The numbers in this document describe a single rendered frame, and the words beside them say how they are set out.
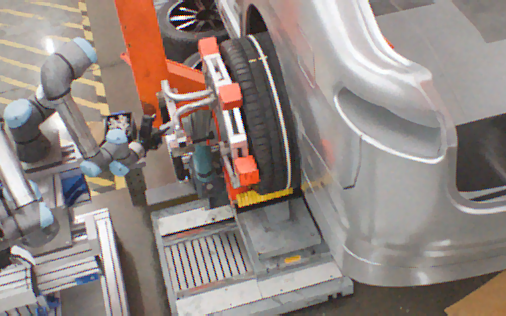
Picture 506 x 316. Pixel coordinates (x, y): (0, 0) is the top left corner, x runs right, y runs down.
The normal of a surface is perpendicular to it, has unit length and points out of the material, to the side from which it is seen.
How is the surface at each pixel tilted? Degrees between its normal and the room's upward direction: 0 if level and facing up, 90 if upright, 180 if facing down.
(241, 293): 0
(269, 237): 0
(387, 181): 89
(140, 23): 90
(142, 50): 90
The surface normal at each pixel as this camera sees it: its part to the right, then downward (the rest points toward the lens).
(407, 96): -0.22, 0.41
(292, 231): -0.11, -0.75
